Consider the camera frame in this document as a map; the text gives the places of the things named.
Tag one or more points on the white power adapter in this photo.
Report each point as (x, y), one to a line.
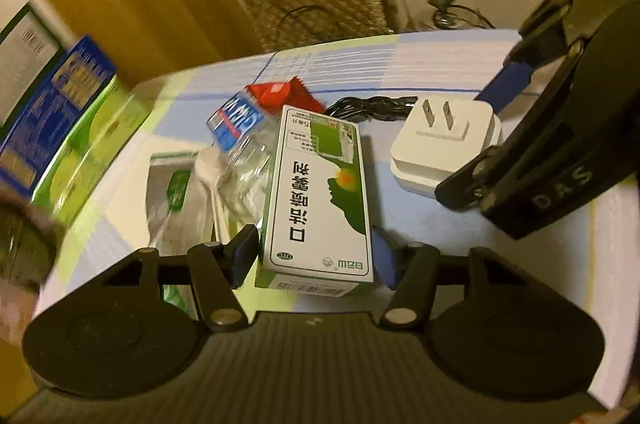
(450, 144)

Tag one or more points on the red snack packet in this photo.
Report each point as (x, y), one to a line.
(275, 94)

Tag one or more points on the white plastic spoon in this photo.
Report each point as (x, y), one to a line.
(207, 169)

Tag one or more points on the green white printed box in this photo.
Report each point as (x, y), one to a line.
(25, 49)

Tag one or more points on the clear bag with spoon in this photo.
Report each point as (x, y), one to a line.
(235, 119)

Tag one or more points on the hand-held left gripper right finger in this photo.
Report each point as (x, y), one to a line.
(382, 254)

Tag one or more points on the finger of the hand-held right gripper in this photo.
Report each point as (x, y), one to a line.
(460, 189)
(505, 82)

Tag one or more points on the green white medicine box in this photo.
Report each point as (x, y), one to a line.
(320, 204)

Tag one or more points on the dark wrapped bowl stack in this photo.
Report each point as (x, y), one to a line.
(25, 244)

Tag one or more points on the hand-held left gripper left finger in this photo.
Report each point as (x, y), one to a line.
(245, 251)

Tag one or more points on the blue printed box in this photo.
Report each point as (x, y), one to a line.
(60, 84)

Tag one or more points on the clear bag green print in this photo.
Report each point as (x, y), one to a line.
(170, 204)

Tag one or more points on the large green tissue pack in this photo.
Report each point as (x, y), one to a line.
(90, 144)

